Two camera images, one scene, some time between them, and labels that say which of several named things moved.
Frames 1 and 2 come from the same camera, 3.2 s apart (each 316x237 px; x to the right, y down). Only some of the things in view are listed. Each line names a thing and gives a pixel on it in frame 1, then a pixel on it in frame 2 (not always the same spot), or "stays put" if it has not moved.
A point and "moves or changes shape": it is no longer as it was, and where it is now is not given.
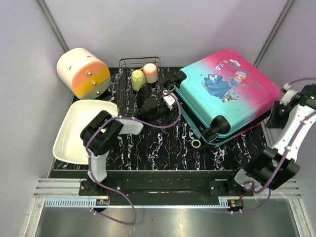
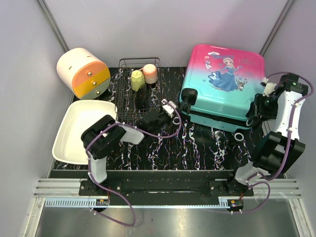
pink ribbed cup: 151,72 stays put
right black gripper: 275,122 → 258,109
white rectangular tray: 69,146 stays put
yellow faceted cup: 138,79 stays put
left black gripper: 168,110 → 169,120
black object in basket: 141,95 stays put
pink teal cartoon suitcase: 222,96 moves or changes shape
